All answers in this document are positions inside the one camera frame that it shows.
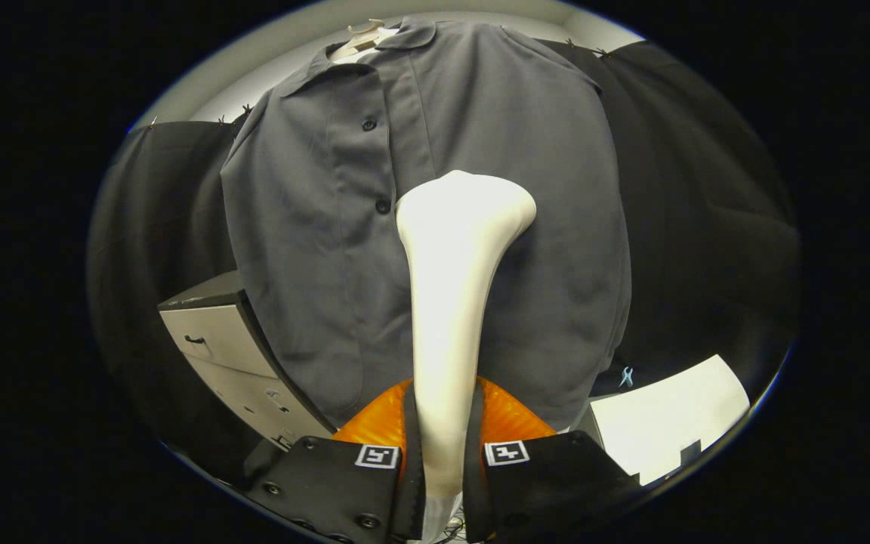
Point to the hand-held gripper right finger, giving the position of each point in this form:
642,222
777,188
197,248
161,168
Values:
473,491

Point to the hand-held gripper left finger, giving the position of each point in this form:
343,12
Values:
412,499

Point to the grey button shirt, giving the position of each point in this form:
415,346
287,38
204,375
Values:
518,151

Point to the light blue clip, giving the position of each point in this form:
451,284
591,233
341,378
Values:
626,376

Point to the white side table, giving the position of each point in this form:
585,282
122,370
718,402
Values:
669,415

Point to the grey drawer cabinet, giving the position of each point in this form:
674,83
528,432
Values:
216,340

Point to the black backdrop cloth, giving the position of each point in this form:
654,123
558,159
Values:
707,227

